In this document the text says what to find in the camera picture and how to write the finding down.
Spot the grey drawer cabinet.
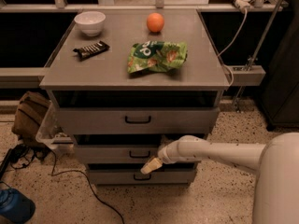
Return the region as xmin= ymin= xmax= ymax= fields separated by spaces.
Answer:
xmin=41 ymin=9 xmax=230 ymax=185

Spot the white power cable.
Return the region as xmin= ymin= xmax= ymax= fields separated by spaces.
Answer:
xmin=217 ymin=7 xmax=249 ymax=88

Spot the grey top drawer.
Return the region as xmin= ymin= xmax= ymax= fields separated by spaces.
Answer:
xmin=56 ymin=108 xmax=220 ymax=134

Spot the white ceramic bowl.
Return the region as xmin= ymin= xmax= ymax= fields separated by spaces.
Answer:
xmin=74 ymin=11 xmax=106 ymax=36

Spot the black floor cable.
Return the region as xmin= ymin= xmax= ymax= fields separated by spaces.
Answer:
xmin=50 ymin=149 xmax=126 ymax=224

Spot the metal stand pole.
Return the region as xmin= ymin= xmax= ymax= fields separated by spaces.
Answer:
xmin=229 ymin=0 xmax=283 ymax=112

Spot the green chip bag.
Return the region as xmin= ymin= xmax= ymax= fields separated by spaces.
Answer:
xmin=127 ymin=41 xmax=188 ymax=74

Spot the white power strip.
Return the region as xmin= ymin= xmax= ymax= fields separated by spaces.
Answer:
xmin=225 ymin=0 xmax=254 ymax=15

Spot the black cable bundle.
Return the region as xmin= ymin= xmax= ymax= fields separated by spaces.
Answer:
xmin=0 ymin=143 xmax=50 ymax=180

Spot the grey bottom drawer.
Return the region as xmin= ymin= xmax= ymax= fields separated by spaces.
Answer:
xmin=87 ymin=163 xmax=196 ymax=185

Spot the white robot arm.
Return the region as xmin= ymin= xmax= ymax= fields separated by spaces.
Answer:
xmin=141 ymin=133 xmax=299 ymax=224

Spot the dark chocolate bar wrapper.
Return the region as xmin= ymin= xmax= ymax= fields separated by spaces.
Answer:
xmin=73 ymin=41 xmax=109 ymax=60

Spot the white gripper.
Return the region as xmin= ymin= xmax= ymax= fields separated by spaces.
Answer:
xmin=141 ymin=141 xmax=180 ymax=175

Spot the blue water jug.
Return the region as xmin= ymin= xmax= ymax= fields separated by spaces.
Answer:
xmin=0 ymin=181 xmax=36 ymax=224

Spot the clear plastic bin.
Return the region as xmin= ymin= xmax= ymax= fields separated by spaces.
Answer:
xmin=36 ymin=105 xmax=74 ymax=154

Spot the orange fruit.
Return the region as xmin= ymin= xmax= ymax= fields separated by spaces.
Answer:
xmin=147 ymin=13 xmax=164 ymax=33

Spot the grey drawer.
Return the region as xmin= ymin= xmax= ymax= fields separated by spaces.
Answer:
xmin=56 ymin=108 xmax=220 ymax=134
xmin=87 ymin=163 xmax=196 ymax=185
xmin=74 ymin=145 xmax=158 ymax=164

